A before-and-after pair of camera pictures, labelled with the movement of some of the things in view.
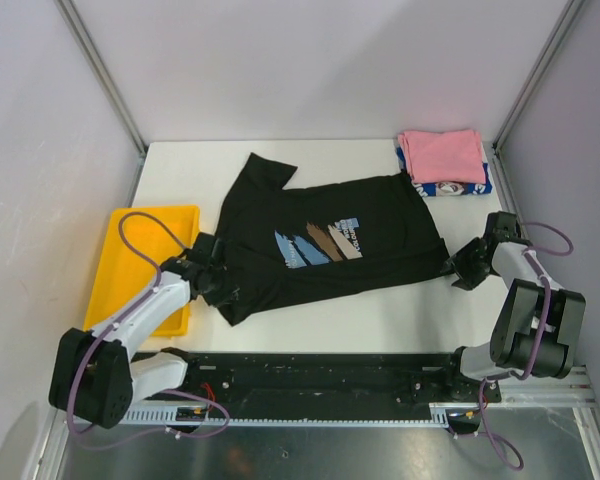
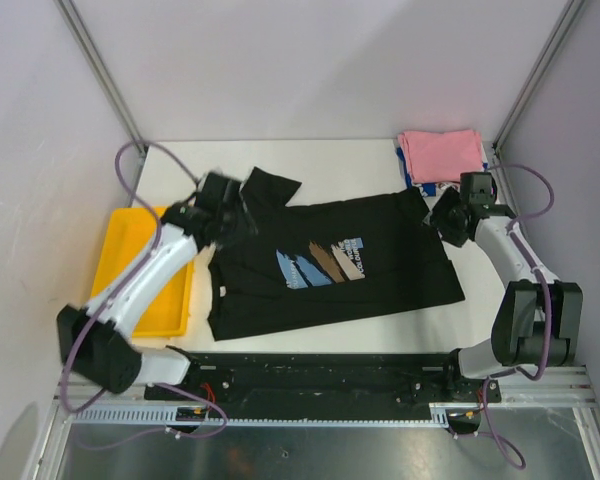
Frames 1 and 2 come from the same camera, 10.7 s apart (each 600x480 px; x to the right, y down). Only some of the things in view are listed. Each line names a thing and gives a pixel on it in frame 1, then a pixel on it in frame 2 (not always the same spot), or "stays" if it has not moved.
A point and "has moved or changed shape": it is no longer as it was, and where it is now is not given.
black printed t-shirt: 288,248 has moved or changed shape
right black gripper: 468,279 -> 439,217
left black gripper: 218,267 -> 244,229
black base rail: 307,380 stays
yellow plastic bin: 137,242 stays
